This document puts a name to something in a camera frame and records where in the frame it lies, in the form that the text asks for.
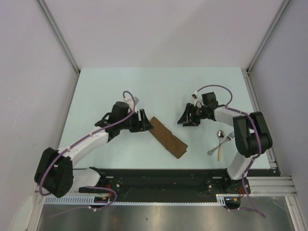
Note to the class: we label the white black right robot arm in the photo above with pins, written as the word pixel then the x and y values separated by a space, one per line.
pixel 251 133

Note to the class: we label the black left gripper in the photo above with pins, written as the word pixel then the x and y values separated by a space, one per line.
pixel 144 124

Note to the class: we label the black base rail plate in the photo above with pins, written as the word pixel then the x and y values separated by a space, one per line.
pixel 164 185

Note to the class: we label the aluminium side rail profile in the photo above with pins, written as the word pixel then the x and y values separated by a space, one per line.
pixel 280 186

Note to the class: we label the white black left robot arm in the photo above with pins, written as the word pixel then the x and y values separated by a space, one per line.
pixel 55 175

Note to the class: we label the right aluminium frame post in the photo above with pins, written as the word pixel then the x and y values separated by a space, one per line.
pixel 269 33

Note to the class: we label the aluminium frame post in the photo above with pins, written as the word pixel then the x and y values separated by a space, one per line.
pixel 58 35
pixel 269 33

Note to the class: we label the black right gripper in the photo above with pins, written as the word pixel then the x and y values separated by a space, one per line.
pixel 186 120

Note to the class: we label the left aluminium frame post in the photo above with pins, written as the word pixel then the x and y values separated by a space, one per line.
pixel 58 35

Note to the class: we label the brown cloth napkin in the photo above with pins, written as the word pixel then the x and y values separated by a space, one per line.
pixel 170 142

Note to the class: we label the white slotted cable duct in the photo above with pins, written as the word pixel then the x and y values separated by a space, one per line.
pixel 92 200

